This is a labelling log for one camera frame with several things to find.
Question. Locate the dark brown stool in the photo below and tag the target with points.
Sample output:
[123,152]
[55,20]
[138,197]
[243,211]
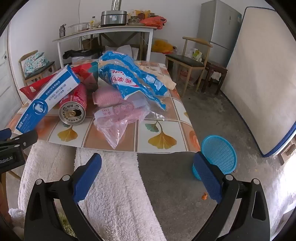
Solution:
[215,68]

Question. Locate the blue plastic basket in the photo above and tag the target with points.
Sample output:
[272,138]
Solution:
[219,153]

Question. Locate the steel thermos bottle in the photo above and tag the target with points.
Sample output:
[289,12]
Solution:
[62,31]

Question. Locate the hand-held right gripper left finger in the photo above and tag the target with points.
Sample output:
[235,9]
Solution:
[89,176]

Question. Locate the yellow plastic bag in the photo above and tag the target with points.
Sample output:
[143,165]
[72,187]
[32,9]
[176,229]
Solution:
[161,46]

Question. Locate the blue white toothpaste box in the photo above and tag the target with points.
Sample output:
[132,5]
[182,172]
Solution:
[46,102]

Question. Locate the white foam box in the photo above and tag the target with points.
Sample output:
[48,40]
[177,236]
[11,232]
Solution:
[158,56]

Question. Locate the white sack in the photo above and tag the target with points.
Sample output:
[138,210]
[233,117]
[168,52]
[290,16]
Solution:
[122,49]

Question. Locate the green white packet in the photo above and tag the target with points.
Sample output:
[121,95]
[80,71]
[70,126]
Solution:
[196,55]

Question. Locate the clear pink plastic bag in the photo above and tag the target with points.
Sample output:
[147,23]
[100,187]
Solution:
[120,115]

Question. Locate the floral cushion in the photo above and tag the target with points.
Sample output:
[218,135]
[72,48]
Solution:
[35,62]

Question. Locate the white door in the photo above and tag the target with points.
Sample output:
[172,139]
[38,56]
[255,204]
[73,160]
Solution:
[7,88]

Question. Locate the pink sponge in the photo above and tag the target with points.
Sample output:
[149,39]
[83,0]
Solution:
[106,96]

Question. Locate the dark bowl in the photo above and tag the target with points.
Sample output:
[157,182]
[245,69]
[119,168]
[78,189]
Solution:
[134,21]

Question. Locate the clear glass container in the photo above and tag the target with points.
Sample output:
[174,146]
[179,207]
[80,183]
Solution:
[78,27]

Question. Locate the grey rice cooker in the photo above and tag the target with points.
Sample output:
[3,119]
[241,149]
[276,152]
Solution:
[113,18]

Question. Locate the blue white plastic bag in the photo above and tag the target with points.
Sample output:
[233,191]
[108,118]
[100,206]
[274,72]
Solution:
[129,78]

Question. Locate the clear oil bottle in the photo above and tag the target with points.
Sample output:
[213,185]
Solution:
[93,23]

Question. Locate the silver fridge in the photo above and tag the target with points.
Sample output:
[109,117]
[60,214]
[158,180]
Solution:
[217,27]

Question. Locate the red drink can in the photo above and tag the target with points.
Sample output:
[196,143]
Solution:
[74,99]

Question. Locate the orange peel piece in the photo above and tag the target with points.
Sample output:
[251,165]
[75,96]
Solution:
[204,196]

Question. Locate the red snack bag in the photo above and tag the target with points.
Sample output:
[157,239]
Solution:
[32,89]

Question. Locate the wooden chair black seat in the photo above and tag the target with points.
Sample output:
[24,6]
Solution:
[185,60]

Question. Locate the wooden stand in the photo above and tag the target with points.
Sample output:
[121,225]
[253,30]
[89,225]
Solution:
[288,151]

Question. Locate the orange plastic bag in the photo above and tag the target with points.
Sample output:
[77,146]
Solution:
[152,22]

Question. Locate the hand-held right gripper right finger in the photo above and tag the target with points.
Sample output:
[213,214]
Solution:
[208,178]

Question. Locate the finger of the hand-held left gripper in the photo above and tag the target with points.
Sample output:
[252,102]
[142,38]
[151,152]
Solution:
[4,134]
[25,139]

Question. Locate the white desk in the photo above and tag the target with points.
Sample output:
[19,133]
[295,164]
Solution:
[104,31]

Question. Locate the black cloth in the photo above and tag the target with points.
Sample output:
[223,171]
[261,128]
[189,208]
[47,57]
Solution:
[76,53]

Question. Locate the white mattress blue trim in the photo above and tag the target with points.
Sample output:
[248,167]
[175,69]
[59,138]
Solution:
[259,81]

